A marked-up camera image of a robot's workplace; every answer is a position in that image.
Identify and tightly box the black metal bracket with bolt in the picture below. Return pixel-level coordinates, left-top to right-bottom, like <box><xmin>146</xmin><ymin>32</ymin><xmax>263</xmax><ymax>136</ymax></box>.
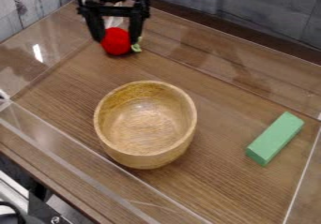
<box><xmin>27</xmin><ymin>193</ymin><xmax>73</xmax><ymax>224</ymax></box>

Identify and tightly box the red plush fruit green leaf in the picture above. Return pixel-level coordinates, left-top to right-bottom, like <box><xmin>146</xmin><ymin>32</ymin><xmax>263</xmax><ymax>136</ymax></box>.
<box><xmin>101</xmin><ymin>27</ymin><xmax>142</xmax><ymax>56</ymax></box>

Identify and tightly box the clear acrylic tray wall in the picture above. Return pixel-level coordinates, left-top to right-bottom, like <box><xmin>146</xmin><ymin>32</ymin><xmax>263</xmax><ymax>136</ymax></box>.
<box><xmin>0</xmin><ymin>90</ymin><xmax>212</xmax><ymax>224</ymax></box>

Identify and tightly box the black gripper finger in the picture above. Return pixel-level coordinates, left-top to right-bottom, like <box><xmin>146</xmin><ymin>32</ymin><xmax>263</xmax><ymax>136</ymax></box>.
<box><xmin>86</xmin><ymin>12</ymin><xmax>106</xmax><ymax>42</ymax></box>
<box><xmin>130</xmin><ymin>14</ymin><xmax>144</xmax><ymax>44</ymax></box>

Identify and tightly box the black cable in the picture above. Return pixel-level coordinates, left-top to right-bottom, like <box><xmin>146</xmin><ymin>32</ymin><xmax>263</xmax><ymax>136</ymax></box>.
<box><xmin>0</xmin><ymin>201</ymin><xmax>27</xmax><ymax>224</ymax></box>

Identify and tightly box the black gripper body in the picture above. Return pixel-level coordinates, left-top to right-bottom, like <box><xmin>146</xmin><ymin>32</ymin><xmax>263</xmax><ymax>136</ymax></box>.
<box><xmin>77</xmin><ymin>0</ymin><xmax>152</xmax><ymax>19</ymax></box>

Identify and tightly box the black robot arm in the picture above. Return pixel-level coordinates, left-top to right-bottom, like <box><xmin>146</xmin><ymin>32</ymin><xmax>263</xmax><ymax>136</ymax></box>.
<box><xmin>77</xmin><ymin>0</ymin><xmax>152</xmax><ymax>45</ymax></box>

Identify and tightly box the green rectangular block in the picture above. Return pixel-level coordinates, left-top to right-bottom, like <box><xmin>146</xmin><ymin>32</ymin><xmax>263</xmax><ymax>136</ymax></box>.
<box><xmin>246</xmin><ymin>112</ymin><xmax>305</xmax><ymax>166</ymax></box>

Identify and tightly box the wooden bowl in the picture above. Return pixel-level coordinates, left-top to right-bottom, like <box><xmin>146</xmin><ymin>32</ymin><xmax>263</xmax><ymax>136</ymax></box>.
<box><xmin>93</xmin><ymin>81</ymin><xmax>197</xmax><ymax>170</ymax></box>

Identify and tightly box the clear acrylic corner bracket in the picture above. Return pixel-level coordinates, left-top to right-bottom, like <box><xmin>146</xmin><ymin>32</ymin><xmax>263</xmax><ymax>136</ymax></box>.
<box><xmin>78</xmin><ymin>0</ymin><xmax>125</xmax><ymax>29</ymax></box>

